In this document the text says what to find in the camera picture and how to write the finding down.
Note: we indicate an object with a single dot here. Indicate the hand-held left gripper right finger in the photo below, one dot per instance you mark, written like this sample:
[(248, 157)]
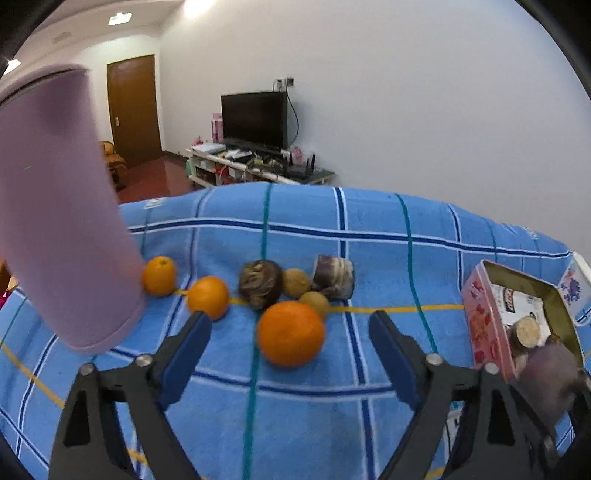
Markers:
[(392, 355)]

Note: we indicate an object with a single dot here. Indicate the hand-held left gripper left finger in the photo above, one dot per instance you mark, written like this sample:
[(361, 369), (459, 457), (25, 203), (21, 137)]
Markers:
[(184, 360)]

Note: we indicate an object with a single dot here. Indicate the medium orange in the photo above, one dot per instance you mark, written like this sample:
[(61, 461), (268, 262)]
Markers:
[(208, 296)]

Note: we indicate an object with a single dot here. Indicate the brown round fruit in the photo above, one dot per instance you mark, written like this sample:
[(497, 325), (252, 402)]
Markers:
[(296, 282), (316, 304)]

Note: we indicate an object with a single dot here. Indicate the pink tin box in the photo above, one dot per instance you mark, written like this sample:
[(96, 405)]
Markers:
[(485, 318)]

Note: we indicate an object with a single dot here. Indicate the large orange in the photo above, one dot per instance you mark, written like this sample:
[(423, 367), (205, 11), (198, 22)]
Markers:
[(291, 333)]

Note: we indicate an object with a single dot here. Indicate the small orange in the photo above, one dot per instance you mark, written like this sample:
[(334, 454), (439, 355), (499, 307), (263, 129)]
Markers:
[(159, 276)]

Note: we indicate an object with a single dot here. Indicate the dark brown striped ball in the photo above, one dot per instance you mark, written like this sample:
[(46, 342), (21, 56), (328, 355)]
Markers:
[(260, 284)]

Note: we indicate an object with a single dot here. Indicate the blue checked blanket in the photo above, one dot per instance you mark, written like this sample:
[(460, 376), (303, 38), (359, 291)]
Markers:
[(369, 249)]

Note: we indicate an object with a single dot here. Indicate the purple turnip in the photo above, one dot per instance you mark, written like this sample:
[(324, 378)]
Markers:
[(549, 374)]

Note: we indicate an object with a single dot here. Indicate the white enamel mug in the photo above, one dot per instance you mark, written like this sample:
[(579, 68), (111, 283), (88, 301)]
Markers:
[(575, 286)]

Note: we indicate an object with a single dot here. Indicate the purple tumbler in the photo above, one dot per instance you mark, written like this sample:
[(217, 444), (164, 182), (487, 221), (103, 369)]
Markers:
[(60, 207)]

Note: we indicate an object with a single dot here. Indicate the white television stand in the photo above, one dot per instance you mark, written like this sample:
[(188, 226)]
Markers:
[(207, 161)]

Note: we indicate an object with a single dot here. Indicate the black router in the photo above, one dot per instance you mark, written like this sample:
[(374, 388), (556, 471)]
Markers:
[(300, 170)]

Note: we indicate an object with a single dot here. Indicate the brown armchair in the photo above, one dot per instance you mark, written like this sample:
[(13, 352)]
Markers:
[(112, 159)]

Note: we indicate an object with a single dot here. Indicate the black television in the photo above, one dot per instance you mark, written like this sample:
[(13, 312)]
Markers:
[(254, 117)]

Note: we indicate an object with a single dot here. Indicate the brown wooden door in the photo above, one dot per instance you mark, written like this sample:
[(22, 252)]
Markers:
[(134, 110)]

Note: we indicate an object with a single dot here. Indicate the ceiling light panel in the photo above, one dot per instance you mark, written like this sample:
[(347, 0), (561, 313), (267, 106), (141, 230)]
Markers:
[(120, 19)]

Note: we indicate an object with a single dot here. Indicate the wall socket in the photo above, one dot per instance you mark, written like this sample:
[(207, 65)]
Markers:
[(285, 83)]

